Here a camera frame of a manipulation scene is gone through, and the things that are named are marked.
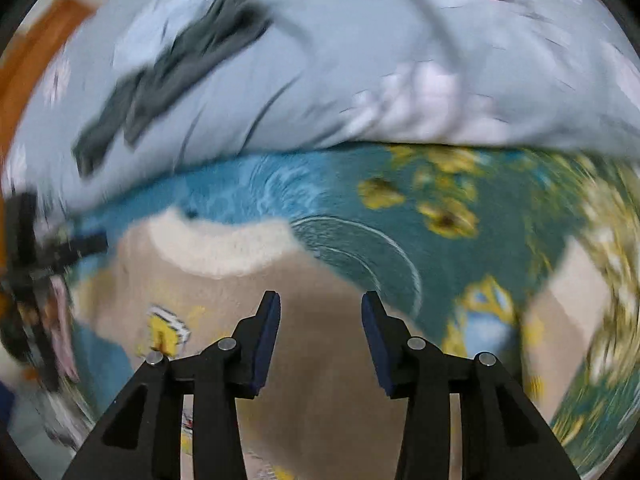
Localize beige knitted sweater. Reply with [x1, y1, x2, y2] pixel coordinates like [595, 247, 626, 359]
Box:
[69, 206, 614, 480]

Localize teal floral bed sheet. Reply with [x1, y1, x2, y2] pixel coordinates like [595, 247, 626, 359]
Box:
[70, 145, 639, 479]

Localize orange wooden headboard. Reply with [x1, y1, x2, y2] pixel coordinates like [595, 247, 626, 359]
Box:
[0, 0, 99, 271]

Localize dark grey garment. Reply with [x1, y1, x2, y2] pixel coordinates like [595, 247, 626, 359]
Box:
[72, 0, 271, 179]

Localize grey-blue floral duvet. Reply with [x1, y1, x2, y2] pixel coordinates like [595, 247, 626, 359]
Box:
[1, 0, 639, 220]

